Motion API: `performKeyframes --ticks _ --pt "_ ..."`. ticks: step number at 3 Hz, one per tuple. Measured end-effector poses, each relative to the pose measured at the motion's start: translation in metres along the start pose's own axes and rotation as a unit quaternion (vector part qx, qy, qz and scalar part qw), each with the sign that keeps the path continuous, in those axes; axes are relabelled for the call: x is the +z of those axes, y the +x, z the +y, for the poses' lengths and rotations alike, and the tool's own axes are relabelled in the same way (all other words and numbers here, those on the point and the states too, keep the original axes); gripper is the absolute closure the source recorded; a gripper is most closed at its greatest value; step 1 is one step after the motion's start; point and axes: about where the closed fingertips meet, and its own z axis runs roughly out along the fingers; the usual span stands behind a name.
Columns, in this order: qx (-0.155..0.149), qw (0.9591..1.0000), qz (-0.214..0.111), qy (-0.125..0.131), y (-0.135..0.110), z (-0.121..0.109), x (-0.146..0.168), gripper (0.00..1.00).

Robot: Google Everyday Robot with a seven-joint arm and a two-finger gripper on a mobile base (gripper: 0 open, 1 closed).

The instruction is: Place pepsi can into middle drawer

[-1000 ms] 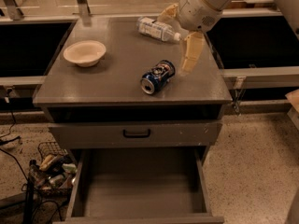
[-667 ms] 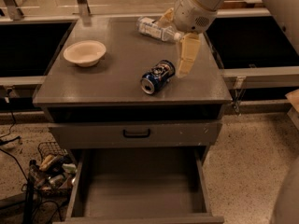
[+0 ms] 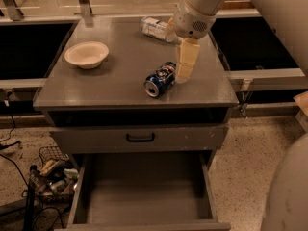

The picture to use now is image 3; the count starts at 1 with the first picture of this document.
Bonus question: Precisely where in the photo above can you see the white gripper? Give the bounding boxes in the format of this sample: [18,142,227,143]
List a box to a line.
[165,0,217,84]

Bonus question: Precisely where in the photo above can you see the blue pepsi can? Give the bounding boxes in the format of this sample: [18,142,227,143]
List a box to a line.
[143,62,176,98]

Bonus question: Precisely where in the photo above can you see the closed grey top drawer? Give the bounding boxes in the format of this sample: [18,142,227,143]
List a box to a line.
[51,124,228,154]

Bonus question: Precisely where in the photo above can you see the grey drawer cabinet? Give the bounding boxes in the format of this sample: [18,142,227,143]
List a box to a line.
[33,15,240,231]

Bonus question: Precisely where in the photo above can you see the open grey middle drawer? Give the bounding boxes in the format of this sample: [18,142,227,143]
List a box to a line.
[58,152,231,231]

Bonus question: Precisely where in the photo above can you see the clear plastic water bottle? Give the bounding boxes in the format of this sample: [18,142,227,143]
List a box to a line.
[140,16,181,44]

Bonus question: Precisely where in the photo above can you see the white paper bowl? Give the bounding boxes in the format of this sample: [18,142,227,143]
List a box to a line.
[64,41,109,69]

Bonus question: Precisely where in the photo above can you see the black drawer handle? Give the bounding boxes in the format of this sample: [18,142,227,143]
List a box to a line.
[126,133,155,142]

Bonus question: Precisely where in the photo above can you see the metal railing frame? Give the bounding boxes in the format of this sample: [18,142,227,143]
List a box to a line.
[1,0,308,82]

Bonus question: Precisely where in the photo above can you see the wire basket of items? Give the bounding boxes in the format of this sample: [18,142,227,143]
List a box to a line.
[29,146,79,204]

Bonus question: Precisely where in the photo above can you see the black floor cable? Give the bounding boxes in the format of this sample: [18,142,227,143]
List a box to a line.
[0,91,30,188]

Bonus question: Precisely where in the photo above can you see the black stand post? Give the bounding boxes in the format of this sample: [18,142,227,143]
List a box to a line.
[22,184,35,231]

